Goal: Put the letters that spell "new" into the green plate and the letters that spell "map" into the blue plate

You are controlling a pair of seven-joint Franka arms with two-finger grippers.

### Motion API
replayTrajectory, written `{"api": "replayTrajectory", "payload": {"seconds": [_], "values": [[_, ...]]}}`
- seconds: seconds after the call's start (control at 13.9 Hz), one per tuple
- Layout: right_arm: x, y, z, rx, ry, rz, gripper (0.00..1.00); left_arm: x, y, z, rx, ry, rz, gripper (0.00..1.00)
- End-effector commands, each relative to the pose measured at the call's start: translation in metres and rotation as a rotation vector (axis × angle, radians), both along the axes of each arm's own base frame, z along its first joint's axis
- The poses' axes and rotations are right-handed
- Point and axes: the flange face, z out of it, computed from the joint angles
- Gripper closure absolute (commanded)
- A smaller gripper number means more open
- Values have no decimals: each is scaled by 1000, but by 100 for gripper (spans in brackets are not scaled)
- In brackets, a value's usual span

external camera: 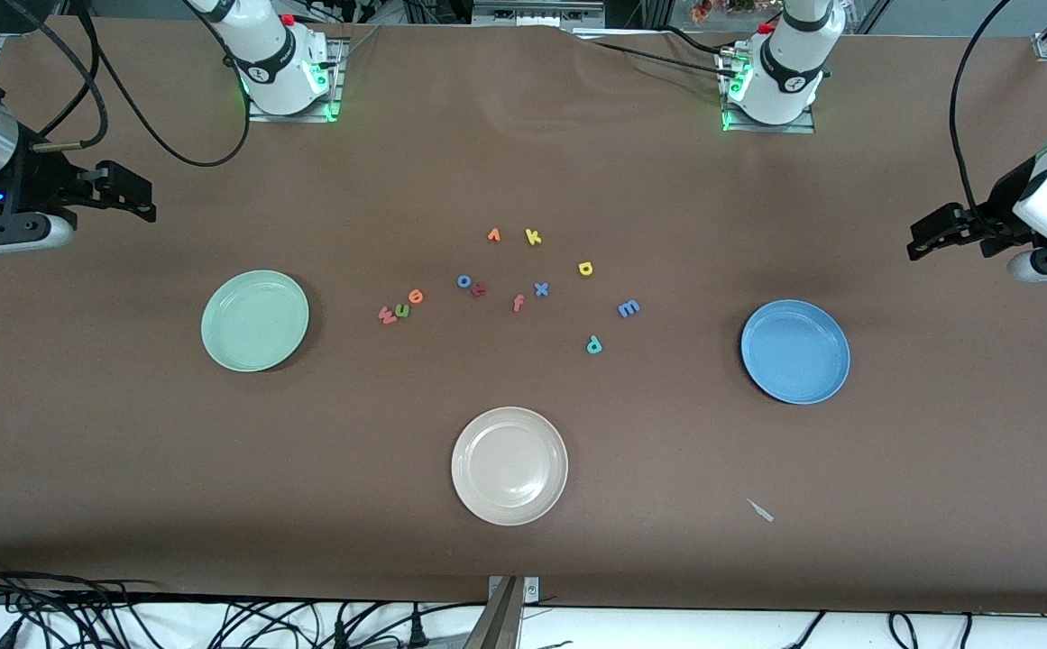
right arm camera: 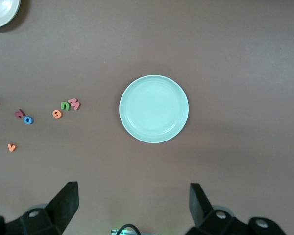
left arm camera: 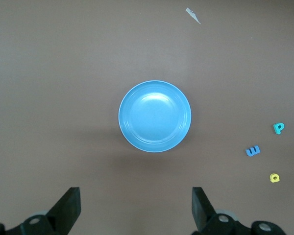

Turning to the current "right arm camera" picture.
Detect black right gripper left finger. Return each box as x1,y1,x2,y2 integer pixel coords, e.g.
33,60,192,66
0,181,79,235

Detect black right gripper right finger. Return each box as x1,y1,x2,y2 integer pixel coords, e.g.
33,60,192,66
186,183,287,235

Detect pink foam letter w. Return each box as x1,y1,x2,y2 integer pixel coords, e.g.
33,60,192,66
67,98,81,111

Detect green plate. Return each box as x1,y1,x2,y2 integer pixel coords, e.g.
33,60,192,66
119,74,190,144

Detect brown table cover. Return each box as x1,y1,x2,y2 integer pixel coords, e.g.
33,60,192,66
0,0,294,235

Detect beige plate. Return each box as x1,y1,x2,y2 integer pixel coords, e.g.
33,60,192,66
0,0,22,29

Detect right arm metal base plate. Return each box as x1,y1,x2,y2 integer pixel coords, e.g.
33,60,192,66
111,227,162,235

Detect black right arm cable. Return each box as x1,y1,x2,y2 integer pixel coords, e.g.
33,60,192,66
116,223,144,235

